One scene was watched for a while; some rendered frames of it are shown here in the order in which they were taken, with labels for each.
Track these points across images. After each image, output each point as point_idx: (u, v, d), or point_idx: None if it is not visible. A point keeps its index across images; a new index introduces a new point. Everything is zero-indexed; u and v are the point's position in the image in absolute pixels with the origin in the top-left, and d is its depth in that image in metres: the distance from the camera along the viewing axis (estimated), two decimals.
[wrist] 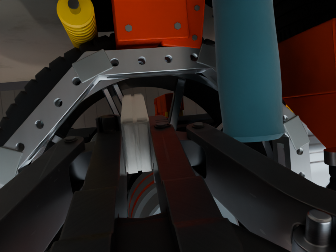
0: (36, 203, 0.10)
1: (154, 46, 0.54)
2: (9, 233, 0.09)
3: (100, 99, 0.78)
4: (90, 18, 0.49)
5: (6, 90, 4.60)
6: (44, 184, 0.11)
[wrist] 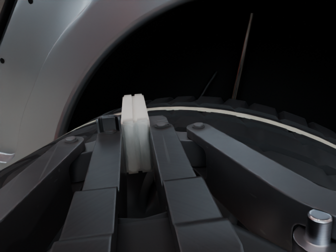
0: (36, 203, 0.10)
1: None
2: (9, 233, 0.09)
3: None
4: None
5: None
6: (44, 184, 0.11)
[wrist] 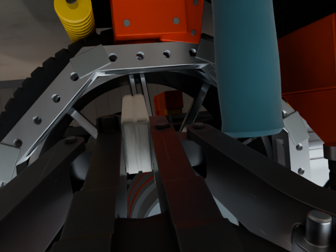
0: (36, 203, 0.10)
1: (152, 41, 0.53)
2: (9, 233, 0.09)
3: (119, 86, 0.78)
4: (87, 13, 0.49)
5: (5, 88, 4.59)
6: (44, 184, 0.11)
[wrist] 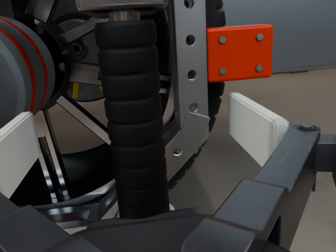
0: None
1: None
2: None
3: (89, 151, 0.73)
4: None
5: None
6: None
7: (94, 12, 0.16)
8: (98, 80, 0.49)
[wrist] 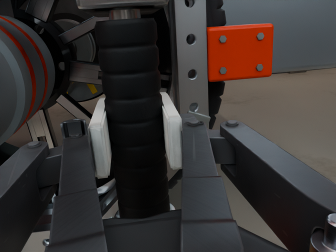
0: (7, 209, 0.10)
1: None
2: None
3: None
4: None
5: None
6: (13, 190, 0.11)
7: (95, 10, 0.16)
8: (98, 79, 0.49)
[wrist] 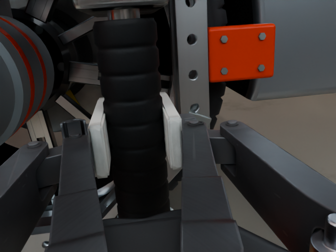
0: (7, 209, 0.10)
1: None
2: None
3: None
4: None
5: None
6: (13, 190, 0.11)
7: (93, 10, 0.16)
8: (98, 80, 0.48)
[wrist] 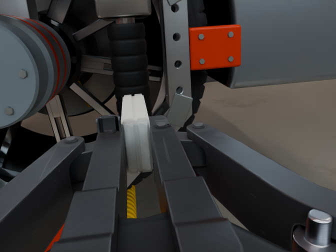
0: (36, 203, 0.10)
1: None
2: (9, 233, 0.09)
3: (94, 134, 0.84)
4: None
5: None
6: (44, 184, 0.11)
7: (107, 18, 0.27)
8: (104, 70, 0.60)
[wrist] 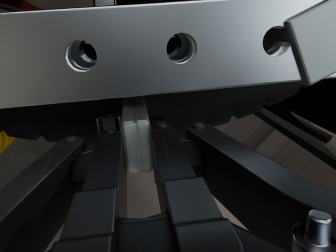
0: (36, 203, 0.10)
1: None
2: (9, 233, 0.09)
3: (24, 1, 0.39)
4: None
5: None
6: (44, 184, 0.11)
7: None
8: None
